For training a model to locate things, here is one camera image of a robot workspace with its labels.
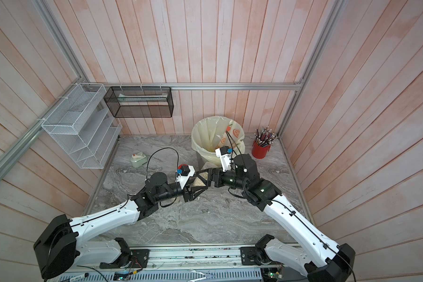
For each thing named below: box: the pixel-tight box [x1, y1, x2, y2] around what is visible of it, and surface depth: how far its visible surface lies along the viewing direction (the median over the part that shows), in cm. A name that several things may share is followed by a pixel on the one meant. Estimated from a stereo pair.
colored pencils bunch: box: [253, 126, 277, 147], surface depth 100 cm
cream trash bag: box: [191, 115, 246, 166], surface depth 92 cm
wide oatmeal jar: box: [191, 170, 209, 188], surface depth 68 cm
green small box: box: [129, 151, 148, 169], surface depth 103 cm
